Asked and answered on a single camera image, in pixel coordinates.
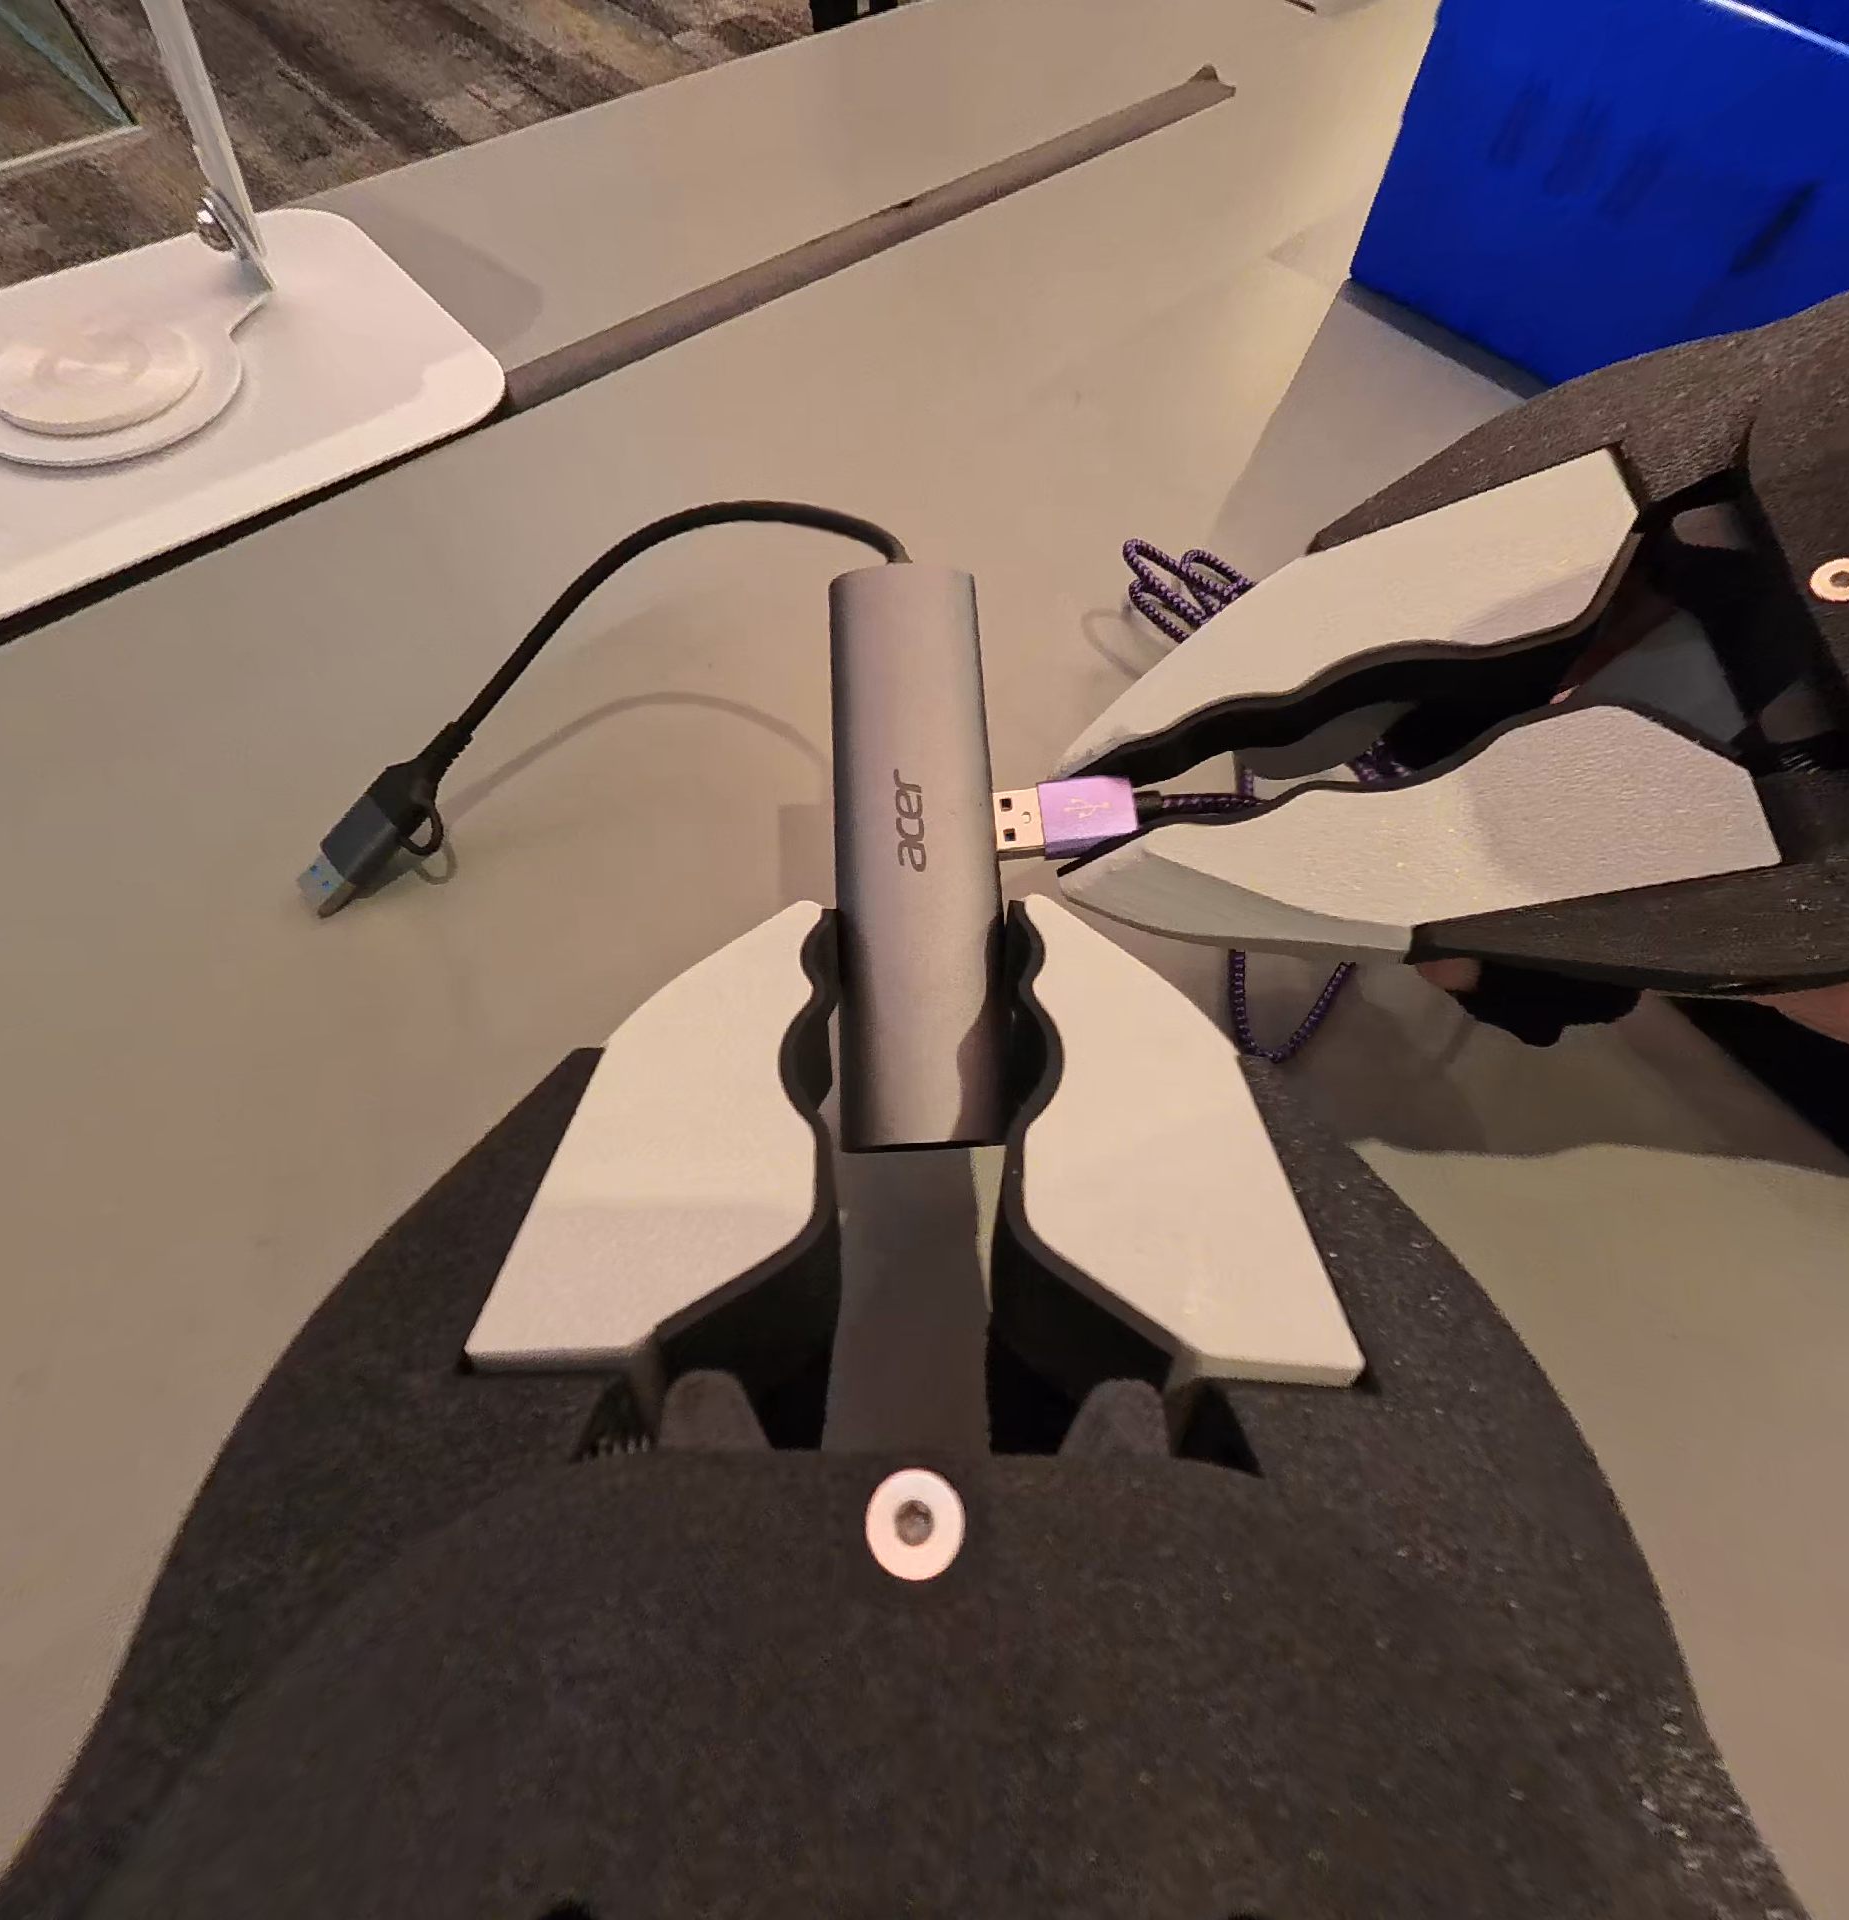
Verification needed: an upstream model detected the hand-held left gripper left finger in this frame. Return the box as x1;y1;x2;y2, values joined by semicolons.
462;901;843;1406

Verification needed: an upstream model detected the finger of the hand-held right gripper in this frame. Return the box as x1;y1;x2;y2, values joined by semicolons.
1058;702;1782;962
1051;448;1646;771

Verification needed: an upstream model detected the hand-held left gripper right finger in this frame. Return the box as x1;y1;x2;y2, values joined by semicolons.
999;897;1368;1406

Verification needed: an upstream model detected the grey USB hub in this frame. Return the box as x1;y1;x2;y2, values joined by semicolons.
298;501;1009;1157

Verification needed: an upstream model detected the blue plastic bin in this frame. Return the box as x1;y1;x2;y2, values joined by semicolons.
1347;0;1849;394

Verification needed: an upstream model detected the purple braided USB cable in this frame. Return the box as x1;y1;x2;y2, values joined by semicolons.
991;541;1413;1069

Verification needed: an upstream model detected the grey desk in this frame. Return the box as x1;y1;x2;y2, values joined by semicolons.
0;0;1849;1920

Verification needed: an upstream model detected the black wrist rest pad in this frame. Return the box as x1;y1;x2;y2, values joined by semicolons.
1672;998;1849;1188

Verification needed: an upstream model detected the white document stand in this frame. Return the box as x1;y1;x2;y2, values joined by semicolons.
0;0;506;640

